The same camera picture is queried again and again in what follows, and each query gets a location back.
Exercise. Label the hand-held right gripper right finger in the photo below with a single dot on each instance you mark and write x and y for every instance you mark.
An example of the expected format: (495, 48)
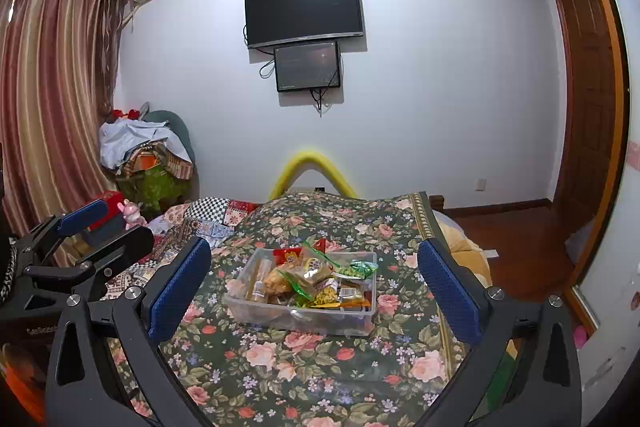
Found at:
(447, 292)

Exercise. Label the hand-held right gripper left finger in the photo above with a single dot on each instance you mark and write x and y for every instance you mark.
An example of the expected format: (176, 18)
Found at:
(180, 287)

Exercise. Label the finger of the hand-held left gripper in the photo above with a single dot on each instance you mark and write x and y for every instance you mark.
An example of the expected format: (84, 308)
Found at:
(82, 212)
(120, 243)

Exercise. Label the yellow wafer roll packet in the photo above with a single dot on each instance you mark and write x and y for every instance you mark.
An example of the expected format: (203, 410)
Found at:
(257, 278)

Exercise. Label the clear plastic container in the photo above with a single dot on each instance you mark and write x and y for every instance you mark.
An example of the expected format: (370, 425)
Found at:
(300, 319)

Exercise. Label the red box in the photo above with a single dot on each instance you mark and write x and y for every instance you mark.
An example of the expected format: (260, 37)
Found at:
(112, 202)

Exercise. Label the pink toy figure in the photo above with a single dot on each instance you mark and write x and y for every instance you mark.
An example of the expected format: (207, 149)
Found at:
(131, 213)

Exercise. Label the yellow plush blanket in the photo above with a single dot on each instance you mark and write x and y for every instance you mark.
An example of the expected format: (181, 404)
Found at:
(462, 247)

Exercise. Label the green cloth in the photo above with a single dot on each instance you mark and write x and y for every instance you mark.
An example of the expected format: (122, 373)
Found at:
(155, 187)

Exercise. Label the patchwork quilt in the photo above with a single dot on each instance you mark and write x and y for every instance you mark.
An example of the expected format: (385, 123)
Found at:
(215, 217)

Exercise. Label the pile of clothes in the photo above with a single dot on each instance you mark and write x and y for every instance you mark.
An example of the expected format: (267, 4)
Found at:
(135, 142)

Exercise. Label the green snack packet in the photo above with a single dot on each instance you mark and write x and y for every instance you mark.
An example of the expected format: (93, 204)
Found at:
(357, 271)

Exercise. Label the orange snack packet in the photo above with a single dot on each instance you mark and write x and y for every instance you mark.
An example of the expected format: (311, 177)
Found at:
(353, 305)

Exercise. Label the striped red curtain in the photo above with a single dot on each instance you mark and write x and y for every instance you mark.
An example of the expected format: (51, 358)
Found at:
(50, 107)

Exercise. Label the orange plastic object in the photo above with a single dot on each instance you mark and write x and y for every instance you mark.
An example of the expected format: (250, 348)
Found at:
(20, 387)

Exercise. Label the red snack packet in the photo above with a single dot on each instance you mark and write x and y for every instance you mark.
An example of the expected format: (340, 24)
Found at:
(289, 255)

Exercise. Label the grey green chair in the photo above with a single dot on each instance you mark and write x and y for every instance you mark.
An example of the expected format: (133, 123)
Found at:
(182, 142)

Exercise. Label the yellow snack packet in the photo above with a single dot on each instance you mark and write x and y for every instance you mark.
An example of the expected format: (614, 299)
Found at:
(325, 297)

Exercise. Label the dark floral blanket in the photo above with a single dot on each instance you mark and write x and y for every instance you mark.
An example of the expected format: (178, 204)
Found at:
(300, 372)

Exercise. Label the yellow foam tube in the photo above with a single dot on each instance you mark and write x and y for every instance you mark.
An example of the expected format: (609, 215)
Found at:
(310, 157)

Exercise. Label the brown wooden door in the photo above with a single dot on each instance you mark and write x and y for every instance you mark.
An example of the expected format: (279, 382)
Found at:
(585, 117)

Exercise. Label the white wall socket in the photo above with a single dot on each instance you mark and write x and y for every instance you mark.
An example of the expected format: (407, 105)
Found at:
(480, 185)

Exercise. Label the small black wall monitor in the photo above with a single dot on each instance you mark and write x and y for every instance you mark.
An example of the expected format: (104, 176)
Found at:
(307, 67)

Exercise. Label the black wall television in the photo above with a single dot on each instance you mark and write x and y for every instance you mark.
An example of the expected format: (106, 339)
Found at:
(302, 9)

